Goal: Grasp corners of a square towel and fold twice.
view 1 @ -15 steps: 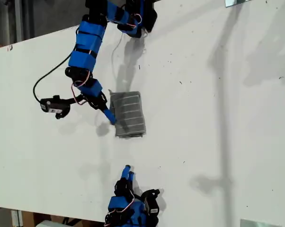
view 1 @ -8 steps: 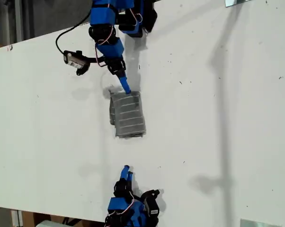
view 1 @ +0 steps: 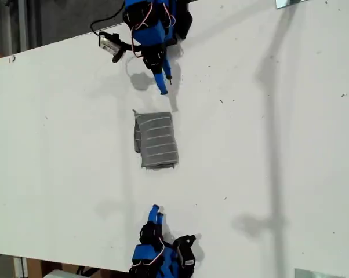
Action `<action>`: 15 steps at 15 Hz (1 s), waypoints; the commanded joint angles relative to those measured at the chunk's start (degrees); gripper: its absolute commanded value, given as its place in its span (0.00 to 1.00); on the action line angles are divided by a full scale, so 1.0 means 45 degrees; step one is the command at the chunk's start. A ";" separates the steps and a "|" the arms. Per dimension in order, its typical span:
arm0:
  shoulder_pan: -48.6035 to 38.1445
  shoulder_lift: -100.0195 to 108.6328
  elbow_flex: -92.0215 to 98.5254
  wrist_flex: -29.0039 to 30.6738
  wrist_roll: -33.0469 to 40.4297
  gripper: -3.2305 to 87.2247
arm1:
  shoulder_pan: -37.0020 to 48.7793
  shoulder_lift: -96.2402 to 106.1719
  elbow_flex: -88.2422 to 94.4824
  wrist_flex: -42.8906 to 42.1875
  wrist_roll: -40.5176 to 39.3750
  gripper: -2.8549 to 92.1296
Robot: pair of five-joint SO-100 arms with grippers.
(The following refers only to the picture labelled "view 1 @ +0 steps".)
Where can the grey white-striped square towel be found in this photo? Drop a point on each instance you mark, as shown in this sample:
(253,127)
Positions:
(160,139)

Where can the white table leg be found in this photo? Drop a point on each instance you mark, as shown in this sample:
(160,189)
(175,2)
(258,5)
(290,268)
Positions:
(19,267)

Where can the camera black stalk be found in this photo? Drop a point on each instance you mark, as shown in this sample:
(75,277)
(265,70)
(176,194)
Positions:
(184,239)
(119,55)

